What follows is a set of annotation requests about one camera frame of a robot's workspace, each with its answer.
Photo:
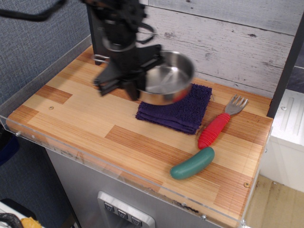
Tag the silver dispenser button panel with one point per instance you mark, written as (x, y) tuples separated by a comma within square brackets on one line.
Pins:
[(118, 214)]

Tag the purple folded cloth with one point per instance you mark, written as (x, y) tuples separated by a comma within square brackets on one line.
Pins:
[(184, 116)]

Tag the red handled metal fork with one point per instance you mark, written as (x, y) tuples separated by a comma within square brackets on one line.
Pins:
[(212, 131)]

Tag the dark grey left post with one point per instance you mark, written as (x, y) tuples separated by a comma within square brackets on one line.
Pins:
[(96, 30)]

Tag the stainless steel pot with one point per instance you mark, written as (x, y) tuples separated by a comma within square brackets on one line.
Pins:
[(170, 81)]

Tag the clear acrylic guard rail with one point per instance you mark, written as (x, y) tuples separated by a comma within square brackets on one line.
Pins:
[(65, 113)]

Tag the dark grey post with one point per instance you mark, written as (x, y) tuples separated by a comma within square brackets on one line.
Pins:
[(96, 30), (287, 70)]

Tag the silver toy fridge cabinet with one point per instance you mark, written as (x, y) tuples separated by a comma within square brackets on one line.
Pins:
[(82, 185)]

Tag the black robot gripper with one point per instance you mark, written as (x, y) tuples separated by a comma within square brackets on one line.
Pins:
[(127, 69)]

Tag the green toy cucumber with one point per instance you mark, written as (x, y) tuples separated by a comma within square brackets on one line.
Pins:
[(193, 165)]

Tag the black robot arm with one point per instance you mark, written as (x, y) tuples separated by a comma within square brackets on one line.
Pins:
[(114, 25)]

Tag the white cabinet on right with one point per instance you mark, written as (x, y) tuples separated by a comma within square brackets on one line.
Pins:
[(283, 160)]

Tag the dark grey right post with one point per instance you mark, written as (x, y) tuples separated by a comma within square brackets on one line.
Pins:
[(287, 70)]

